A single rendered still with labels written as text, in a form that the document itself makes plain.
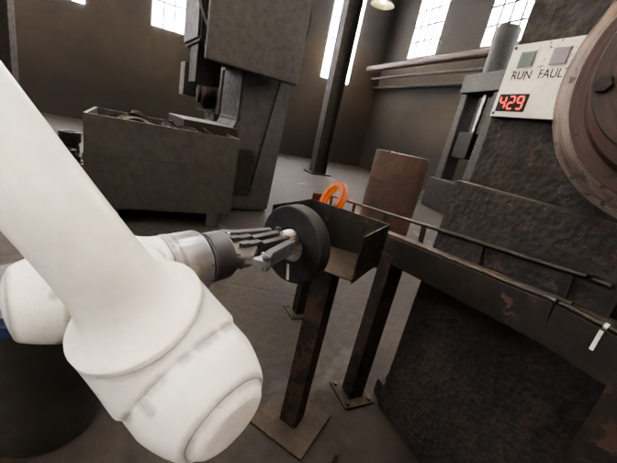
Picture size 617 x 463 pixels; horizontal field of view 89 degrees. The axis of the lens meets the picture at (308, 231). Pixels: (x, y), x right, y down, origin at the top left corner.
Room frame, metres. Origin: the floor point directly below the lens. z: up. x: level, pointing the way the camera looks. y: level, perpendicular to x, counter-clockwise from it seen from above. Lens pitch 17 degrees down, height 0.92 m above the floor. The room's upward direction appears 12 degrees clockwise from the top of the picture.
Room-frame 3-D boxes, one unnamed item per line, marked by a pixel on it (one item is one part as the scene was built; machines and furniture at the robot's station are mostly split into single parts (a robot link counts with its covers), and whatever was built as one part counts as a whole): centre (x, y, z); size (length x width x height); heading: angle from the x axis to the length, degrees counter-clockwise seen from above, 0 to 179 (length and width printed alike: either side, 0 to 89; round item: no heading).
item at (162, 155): (2.63, 1.32, 0.39); 1.03 x 0.83 x 0.79; 122
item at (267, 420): (0.84, -0.06, 0.36); 0.26 x 0.20 x 0.72; 63
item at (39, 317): (0.30, 0.22, 0.71); 0.16 x 0.13 x 0.11; 143
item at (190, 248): (0.40, 0.16, 0.71); 0.09 x 0.06 x 0.09; 53
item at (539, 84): (0.87, -0.50, 1.15); 0.26 x 0.02 x 0.18; 28
